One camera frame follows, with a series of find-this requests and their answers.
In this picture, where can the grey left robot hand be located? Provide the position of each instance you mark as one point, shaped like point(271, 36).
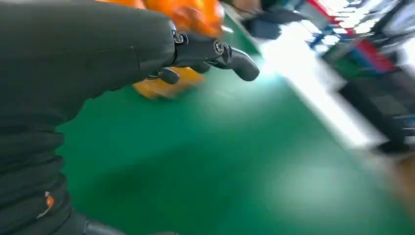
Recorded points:
point(81, 48)

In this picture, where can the orange drink bottle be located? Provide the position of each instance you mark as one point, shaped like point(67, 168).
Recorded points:
point(194, 16)

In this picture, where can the green table mat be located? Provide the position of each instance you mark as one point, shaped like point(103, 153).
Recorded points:
point(210, 162)

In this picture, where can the person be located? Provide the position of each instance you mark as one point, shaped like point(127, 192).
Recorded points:
point(282, 14)

